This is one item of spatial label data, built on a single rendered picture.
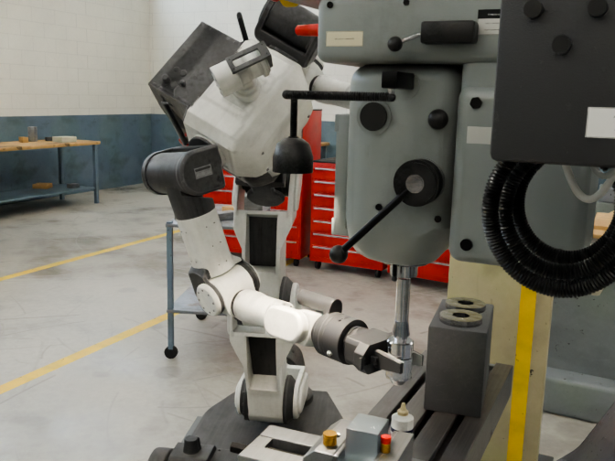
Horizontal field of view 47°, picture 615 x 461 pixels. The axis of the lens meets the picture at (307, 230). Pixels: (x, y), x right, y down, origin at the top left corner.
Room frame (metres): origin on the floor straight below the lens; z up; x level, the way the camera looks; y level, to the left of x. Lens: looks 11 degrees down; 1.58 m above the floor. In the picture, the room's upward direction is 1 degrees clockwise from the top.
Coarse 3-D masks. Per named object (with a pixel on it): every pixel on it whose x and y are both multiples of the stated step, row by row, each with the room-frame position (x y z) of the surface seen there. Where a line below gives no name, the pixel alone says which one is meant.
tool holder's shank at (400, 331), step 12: (396, 288) 1.17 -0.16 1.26; (408, 288) 1.17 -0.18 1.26; (396, 300) 1.17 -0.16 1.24; (408, 300) 1.17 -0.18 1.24; (396, 312) 1.17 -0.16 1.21; (408, 312) 1.17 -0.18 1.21; (396, 324) 1.17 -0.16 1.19; (408, 324) 1.17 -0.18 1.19; (396, 336) 1.16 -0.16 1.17; (408, 336) 1.16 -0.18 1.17
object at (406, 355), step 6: (390, 348) 1.16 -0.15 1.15; (390, 354) 1.16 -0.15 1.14; (396, 354) 1.15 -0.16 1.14; (402, 354) 1.15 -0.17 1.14; (408, 354) 1.15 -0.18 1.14; (402, 360) 1.15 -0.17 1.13; (408, 360) 1.16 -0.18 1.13; (408, 366) 1.16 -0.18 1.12; (390, 372) 1.16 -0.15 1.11; (408, 372) 1.16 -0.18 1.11; (390, 378) 1.16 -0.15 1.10; (396, 378) 1.15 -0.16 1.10; (402, 378) 1.15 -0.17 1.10; (408, 378) 1.16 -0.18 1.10
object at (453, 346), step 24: (456, 312) 1.46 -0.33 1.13; (480, 312) 1.50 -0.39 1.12; (432, 336) 1.40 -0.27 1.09; (456, 336) 1.38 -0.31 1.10; (480, 336) 1.37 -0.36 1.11; (432, 360) 1.40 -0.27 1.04; (456, 360) 1.38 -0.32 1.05; (480, 360) 1.36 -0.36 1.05; (432, 384) 1.39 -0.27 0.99; (456, 384) 1.38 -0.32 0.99; (480, 384) 1.36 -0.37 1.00; (432, 408) 1.39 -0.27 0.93; (456, 408) 1.38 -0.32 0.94; (480, 408) 1.36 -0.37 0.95
